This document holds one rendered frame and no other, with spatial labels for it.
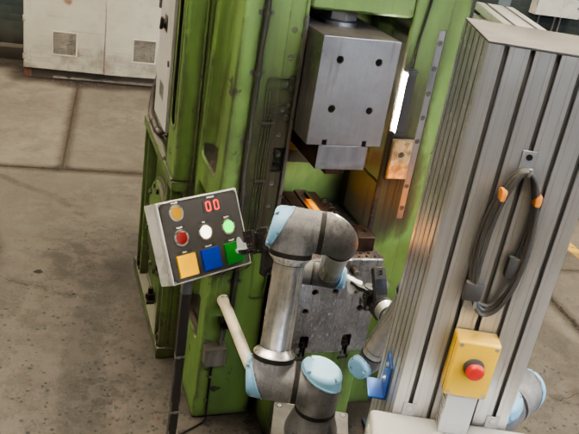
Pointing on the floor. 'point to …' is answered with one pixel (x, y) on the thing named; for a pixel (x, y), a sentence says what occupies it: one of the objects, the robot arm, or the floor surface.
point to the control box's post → (179, 355)
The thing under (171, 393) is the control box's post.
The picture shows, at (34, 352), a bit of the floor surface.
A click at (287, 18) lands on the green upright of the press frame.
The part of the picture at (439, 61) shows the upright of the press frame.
